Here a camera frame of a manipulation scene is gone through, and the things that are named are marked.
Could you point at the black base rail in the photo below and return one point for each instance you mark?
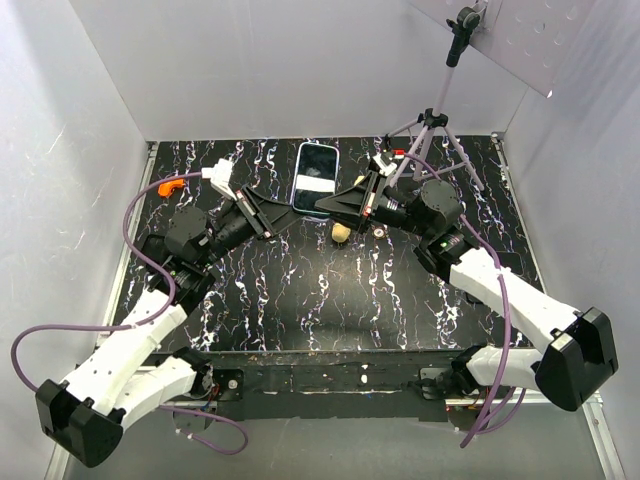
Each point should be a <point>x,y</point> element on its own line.
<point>339,385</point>

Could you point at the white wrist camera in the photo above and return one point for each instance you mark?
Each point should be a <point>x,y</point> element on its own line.
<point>385,163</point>
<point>219,177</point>

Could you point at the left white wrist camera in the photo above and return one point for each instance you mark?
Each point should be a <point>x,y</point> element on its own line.
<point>219,177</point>

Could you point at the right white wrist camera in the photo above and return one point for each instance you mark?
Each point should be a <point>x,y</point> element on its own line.
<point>385,163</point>

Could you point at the orange curved plastic piece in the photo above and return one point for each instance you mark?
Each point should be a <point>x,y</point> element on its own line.
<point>166,189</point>

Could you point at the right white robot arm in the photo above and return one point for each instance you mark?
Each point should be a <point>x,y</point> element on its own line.
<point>572,353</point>

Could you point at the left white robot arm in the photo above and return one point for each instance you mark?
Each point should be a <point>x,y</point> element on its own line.
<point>89,410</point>

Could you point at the purple cased smartphone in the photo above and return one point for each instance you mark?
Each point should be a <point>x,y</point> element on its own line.
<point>315,177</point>

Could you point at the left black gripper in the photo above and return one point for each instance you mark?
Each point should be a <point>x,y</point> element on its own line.
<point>265,216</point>

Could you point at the black smartphone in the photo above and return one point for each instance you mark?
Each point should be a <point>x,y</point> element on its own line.
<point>513,261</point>

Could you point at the perforated grey board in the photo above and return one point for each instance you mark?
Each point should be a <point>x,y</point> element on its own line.
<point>529,38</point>

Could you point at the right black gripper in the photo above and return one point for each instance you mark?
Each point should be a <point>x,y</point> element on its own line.
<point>360,201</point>

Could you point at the cream toy microphone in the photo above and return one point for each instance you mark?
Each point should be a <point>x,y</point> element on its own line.
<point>340,233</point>

